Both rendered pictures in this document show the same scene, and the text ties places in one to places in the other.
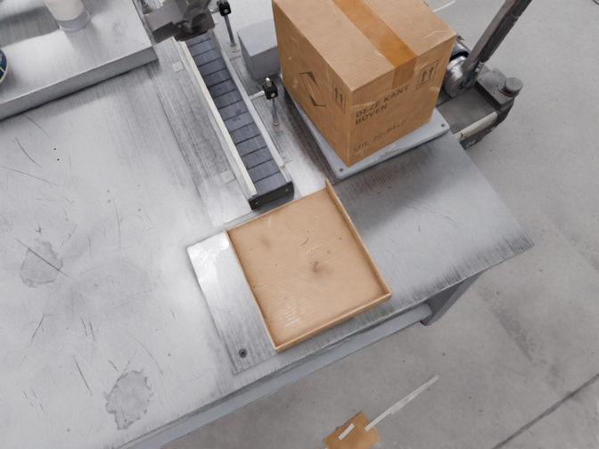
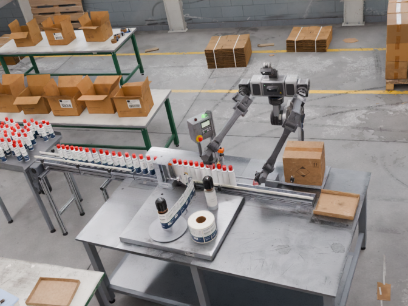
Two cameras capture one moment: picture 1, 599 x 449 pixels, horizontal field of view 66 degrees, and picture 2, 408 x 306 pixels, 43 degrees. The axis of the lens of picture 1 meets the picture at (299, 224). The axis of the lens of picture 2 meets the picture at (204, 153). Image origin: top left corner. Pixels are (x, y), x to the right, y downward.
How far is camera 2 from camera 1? 3.48 m
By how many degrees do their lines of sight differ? 40
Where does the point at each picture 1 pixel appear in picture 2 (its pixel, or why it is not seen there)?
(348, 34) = (306, 153)
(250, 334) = (343, 222)
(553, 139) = not seen: hidden behind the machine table
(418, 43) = (320, 146)
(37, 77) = (224, 221)
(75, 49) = (224, 210)
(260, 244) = (323, 209)
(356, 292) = (353, 201)
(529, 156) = not seen: hidden behind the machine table
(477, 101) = not seen: hidden behind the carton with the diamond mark
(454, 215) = (351, 178)
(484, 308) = (373, 232)
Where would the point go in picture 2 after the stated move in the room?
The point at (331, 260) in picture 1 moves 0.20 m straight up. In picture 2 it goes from (340, 201) to (340, 181)
